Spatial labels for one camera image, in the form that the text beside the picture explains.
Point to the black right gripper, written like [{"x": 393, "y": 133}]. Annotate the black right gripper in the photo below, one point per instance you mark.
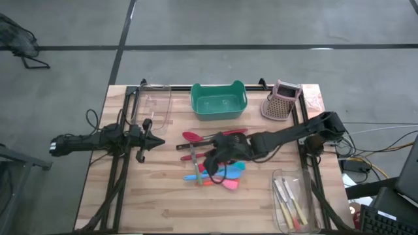
[{"x": 232, "y": 147}]

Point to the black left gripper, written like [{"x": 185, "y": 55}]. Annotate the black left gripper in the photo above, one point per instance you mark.
[{"x": 147, "y": 143}]

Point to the blue silicone spatula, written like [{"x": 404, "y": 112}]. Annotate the blue silicone spatula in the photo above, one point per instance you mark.
[{"x": 228, "y": 173}]

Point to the red nylon utensil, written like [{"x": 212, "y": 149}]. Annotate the red nylon utensil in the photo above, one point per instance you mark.
[{"x": 192, "y": 157}]

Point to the red spoon with metal shaft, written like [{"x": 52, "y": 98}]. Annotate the red spoon with metal shaft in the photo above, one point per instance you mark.
[{"x": 192, "y": 136}]

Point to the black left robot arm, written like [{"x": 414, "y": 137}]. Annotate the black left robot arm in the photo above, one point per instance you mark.
[{"x": 85, "y": 142}]

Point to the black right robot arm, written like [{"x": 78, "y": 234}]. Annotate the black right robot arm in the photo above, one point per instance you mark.
[{"x": 287, "y": 135}]

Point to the orange silicone spatula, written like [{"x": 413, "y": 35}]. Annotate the orange silicone spatula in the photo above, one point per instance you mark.
[{"x": 209, "y": 183}]

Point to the teal silicone spatula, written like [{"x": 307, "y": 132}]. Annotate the teal silicone spatula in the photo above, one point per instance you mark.
[{"x": 240, "y": 165}]

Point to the pink silicone spatula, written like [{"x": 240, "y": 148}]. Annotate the pink silicone spatula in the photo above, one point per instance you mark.
[{"x": 231, "y": 184}]

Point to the clear plastic container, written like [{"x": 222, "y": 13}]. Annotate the clear plastic container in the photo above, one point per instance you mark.
[
  {"x": 310, "y": 196},
  {"x": 160, "y": 107}
]

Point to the green plastic bin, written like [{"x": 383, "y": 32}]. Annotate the green plastic bin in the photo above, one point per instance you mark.
[{"x": 218, "y": 115}]

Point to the clear plastic bag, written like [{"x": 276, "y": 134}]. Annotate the clear plastic bag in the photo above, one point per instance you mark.
[{"x": 313, "y": 98}]

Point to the grey side table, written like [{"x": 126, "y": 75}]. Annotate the grey side table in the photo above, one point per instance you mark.
[{"x": 19, "y": 160}]

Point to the black power adapter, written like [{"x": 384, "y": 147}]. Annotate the black power adapter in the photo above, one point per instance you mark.
[{"x": 356, "y": 166}]

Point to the black mesh chair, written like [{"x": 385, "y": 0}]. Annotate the black mesh chair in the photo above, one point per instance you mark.
[{"x": 16, "y": 39}]

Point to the black keyboard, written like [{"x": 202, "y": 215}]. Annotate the black keyboard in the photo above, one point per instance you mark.
[{"x": 385, "y": 223}]

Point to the dark laptop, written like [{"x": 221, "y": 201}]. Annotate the dark laptop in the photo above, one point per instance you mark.
[{"x": 409, "y": 173}]

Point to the black aluminium table frame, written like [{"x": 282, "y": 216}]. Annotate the black aluminium table frame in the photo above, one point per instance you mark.
[{"x": 183, "y": 87}]

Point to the black frame clamp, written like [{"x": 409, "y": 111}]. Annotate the black frame clamp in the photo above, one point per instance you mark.
[
  {"x": 263, "y": 83},
  {"x": 143, "y": 82}
]

